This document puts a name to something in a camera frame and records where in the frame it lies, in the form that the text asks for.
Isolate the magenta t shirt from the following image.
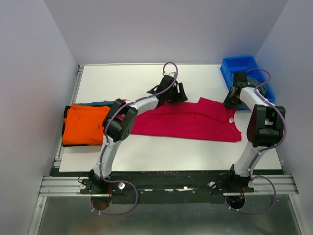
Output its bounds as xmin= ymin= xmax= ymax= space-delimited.
xmin=131 ymin=97 xmax=242 ymax=142

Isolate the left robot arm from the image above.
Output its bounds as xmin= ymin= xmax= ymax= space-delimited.
xmin=89 ymin=72 xmax=187 ymax=193

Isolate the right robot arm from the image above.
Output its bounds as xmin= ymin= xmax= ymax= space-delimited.
xmin=224 ymin=71 xmax=287 ymax=192

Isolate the grey crumpled t shirt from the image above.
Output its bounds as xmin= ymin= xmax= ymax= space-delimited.
xmin=247 ymin=77 xmax=268 ymax=96

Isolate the blue plastic bin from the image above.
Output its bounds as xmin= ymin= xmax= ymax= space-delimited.
xmin=221 ymin=56 xmax=275 ymax=111

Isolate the teal folded t shirt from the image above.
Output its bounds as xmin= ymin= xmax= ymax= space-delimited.
xmin=80 ymin=100 xmax=114 ymax=107

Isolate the orange folded t shirt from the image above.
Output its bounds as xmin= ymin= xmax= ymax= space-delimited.
xmin=67 ymin=104 xmax=110 ymax=146

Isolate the black folded t shirt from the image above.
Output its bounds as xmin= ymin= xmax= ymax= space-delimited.
xmin=62 ymin=106 xmax=71 ymax=147

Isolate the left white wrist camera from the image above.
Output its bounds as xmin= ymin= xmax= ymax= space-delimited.
xmin=163 ymin=72 xmax=177 ymax=78

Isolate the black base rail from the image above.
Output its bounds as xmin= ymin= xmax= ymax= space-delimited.
xmin=50 ymin=169 xmax=254 ymax=205

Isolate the aluminium frame profile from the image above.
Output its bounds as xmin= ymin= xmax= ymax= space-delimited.
xmin=39 ymin=177 xmax=109 ymax=198

